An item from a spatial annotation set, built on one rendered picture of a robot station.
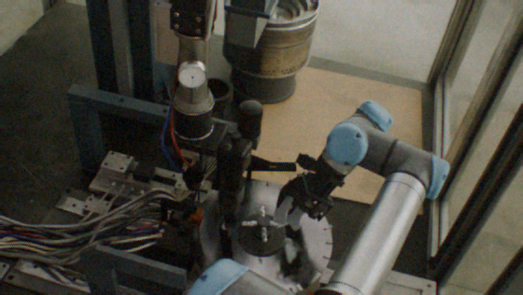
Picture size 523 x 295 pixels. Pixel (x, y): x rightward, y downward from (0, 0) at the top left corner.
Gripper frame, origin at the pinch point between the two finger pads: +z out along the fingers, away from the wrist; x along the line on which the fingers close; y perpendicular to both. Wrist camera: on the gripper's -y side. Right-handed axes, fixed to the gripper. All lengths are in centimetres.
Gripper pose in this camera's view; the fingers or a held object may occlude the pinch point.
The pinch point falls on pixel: (278, 220)
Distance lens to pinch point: 124.4
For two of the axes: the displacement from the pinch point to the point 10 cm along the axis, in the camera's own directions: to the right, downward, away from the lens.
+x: 8.3, 4.2, 3.7
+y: 0.9, 5.5, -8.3
